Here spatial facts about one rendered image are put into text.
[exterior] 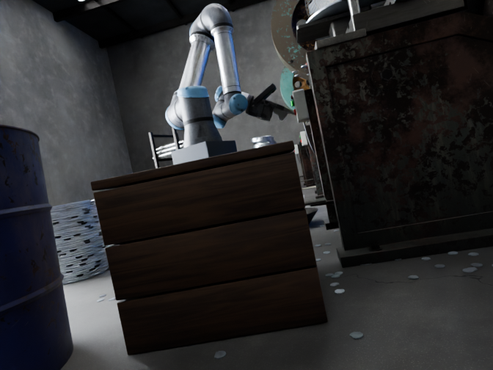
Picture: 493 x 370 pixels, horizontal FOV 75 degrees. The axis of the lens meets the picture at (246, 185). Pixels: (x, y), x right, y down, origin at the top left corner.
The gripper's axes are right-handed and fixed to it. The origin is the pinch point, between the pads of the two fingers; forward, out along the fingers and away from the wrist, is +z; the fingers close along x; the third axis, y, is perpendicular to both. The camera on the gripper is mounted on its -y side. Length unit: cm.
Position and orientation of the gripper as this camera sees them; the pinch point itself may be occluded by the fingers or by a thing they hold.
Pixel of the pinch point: (292, 111)
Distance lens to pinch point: 150.0
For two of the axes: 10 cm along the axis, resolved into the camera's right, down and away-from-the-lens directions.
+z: 9.4, 3.2, -1.3
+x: -1.6, 0.6, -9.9
